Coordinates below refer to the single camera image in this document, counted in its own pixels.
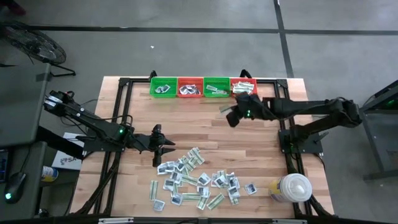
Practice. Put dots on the white wipe packet dark label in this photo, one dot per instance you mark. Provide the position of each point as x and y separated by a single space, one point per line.
203 190
177 199
180 166
234 192
221 181
159 205
250 188
169 167
161 168
204 179
195 90
176 176
233 181
186 89
169 184
166 88
159 90

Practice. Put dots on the orange plastic basket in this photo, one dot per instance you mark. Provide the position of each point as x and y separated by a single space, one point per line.
255 85
183 81

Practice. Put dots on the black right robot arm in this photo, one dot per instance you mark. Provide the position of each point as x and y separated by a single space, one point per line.
311 107

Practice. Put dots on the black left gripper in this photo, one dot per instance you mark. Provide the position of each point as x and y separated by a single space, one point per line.
157 143

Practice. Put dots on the green plastic basket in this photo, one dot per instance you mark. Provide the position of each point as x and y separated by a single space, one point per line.
224 83
155 81

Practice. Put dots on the black metal beam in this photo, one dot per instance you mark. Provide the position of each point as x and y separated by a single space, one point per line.
59 141

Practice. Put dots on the pile of packets on table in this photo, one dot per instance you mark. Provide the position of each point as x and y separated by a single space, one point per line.
189 165

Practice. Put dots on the white printed paper sheet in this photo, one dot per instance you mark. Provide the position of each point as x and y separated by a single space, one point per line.
66 157

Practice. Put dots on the black floor fan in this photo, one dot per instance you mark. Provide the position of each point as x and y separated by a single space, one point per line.
31 43

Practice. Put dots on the grey desk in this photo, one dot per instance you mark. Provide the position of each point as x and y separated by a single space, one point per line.
18 102

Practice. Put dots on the black computer mouse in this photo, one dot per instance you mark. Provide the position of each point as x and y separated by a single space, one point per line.
15 185

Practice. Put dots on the white wipes canister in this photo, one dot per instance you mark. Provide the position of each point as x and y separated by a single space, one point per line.
292 188

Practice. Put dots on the white red-print packet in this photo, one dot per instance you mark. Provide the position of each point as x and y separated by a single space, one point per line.
214 180
211 88
221 92

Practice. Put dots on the blue yellow can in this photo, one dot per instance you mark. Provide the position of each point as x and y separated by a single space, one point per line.
49 174

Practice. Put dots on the green striped bandage wrapper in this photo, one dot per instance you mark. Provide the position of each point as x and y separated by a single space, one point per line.
191 196
215 201
199 160
174 189
225 109
245 84
202 203
241 91
194 152
221 173
234 201
189 179
153 190

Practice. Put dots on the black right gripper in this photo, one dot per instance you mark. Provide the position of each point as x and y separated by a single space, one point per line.
241 109

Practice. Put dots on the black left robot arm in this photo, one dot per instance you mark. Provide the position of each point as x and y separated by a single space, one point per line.
93 123

